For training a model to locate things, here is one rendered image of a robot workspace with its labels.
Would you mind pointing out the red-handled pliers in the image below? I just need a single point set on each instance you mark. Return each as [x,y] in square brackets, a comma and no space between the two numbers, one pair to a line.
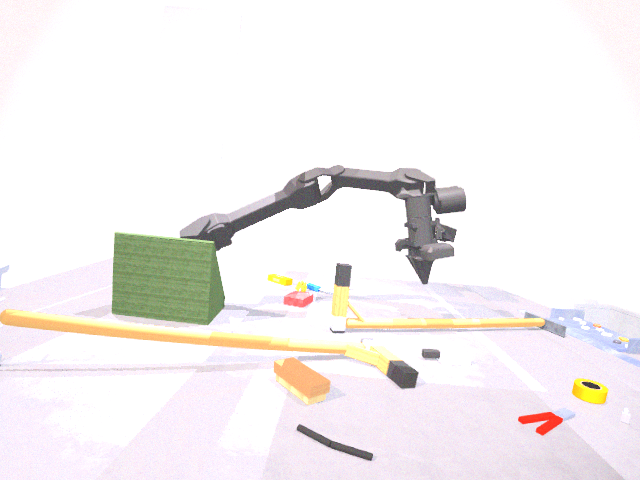
[555,418]

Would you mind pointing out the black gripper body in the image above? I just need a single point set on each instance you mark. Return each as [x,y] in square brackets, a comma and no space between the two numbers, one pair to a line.
[421,241]

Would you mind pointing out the long yellow pole with dark tip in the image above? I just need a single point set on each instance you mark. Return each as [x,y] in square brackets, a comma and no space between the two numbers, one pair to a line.
[368,350]

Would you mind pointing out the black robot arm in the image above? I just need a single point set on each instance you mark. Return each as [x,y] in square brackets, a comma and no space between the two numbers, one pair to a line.
[303,191]

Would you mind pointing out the grey bent rod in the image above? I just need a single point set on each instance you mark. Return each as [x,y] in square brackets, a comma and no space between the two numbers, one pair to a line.
[334,445]

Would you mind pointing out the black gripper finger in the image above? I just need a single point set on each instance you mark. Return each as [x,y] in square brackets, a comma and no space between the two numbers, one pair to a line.
[409,257]
[423,267]

